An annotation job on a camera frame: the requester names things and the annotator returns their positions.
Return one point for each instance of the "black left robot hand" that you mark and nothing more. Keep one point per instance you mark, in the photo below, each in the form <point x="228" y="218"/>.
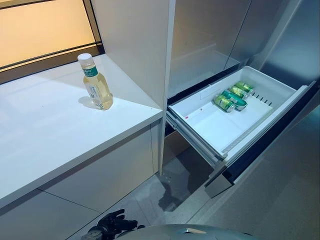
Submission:
<point x="112" y="225"/>

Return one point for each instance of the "yellow drink bottle white cap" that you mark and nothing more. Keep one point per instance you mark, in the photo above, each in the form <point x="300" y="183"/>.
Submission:
<point x="97" y="92"/>

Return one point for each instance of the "fridge drawer with white bin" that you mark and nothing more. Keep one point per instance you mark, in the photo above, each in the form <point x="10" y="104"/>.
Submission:
<point x="225" y="130"/>

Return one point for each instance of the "stainless steel fridge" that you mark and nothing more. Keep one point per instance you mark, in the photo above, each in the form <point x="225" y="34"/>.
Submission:
<point x="200" y="37"/>

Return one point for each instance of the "grey robot torso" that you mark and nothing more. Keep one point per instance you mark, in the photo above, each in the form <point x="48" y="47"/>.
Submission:
<point x="175" y="232"/>

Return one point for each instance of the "light green drink can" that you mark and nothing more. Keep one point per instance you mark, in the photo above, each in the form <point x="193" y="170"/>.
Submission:
<point x="245" y="86"/>
<point x="238" y="91"/>
<point x="223" y="103"/>

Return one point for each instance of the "white tall cabinet panel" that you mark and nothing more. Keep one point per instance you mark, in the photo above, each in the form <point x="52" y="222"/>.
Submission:
<point x="130" y="50"/>

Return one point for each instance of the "teal green drink can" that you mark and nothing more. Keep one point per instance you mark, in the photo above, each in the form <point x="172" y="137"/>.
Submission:
<point x="237" y="100"/>

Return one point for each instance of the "black framed backlit window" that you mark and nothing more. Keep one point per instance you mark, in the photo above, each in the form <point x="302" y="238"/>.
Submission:
<point x="37" y="30"/>

